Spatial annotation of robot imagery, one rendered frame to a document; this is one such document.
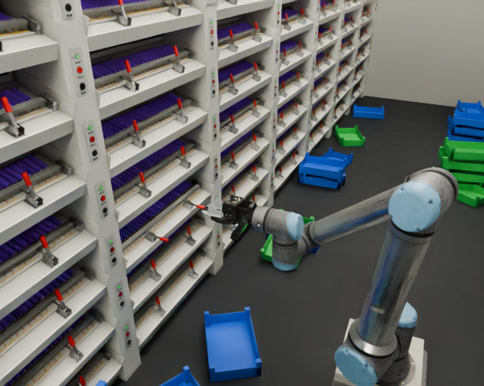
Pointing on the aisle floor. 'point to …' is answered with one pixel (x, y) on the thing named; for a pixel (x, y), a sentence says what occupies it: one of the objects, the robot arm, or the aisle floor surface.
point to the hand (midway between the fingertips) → (207, 211)
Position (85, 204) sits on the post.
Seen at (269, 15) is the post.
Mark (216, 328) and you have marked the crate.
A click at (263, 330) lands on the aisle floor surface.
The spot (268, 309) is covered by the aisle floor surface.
